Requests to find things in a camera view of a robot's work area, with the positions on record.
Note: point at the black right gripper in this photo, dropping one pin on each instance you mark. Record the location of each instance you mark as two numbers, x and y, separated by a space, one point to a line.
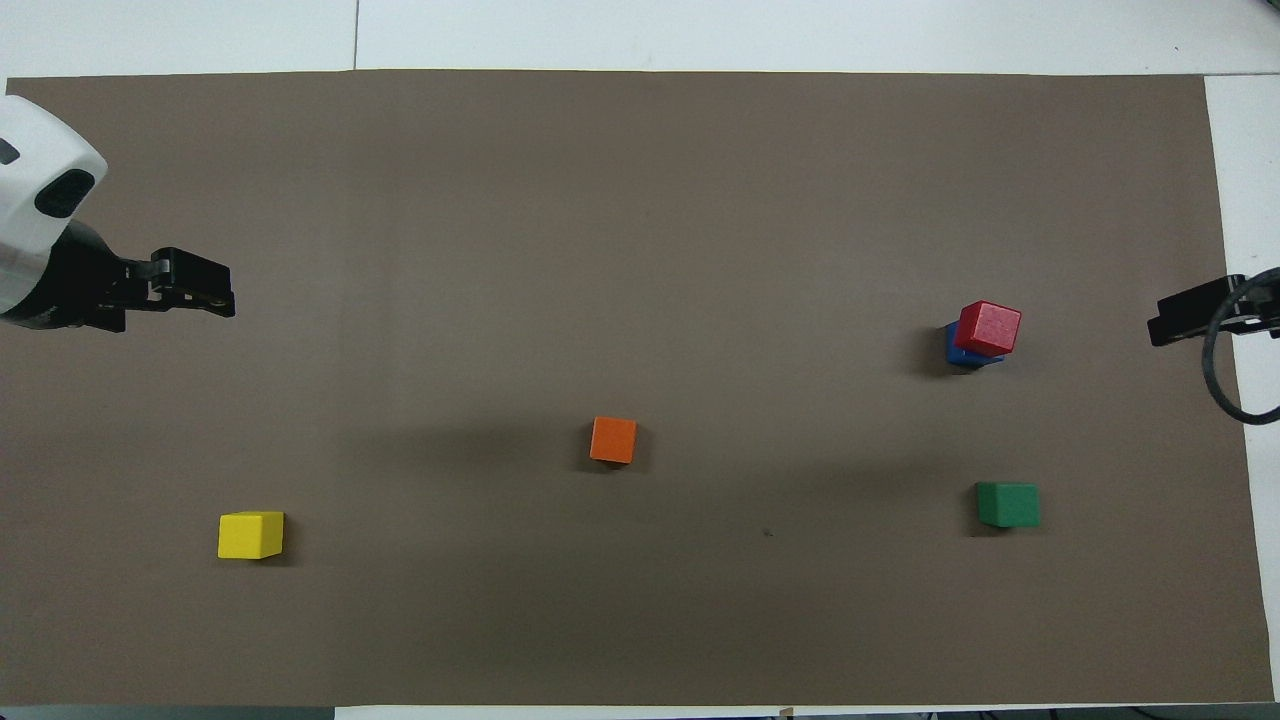
1262 312

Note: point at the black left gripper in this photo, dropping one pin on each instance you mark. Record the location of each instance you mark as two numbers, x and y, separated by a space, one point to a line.
70 290

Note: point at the red wooden block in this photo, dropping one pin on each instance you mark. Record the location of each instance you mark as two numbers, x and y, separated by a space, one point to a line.
988 328

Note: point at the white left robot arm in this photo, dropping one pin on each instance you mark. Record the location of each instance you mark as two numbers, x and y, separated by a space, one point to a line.
35 180

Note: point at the blue wooden block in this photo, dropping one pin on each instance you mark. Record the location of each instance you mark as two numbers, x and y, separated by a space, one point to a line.
958 358

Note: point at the yellow wooden block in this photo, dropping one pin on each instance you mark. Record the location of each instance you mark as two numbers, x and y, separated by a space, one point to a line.
250 536

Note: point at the green wooden block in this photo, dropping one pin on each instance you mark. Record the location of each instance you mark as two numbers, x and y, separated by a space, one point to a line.
1008 505

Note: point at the orange wooden block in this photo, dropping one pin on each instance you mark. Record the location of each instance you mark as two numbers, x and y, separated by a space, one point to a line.
613 440

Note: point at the brown paper mat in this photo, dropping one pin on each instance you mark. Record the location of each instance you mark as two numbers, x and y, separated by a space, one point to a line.
640 200

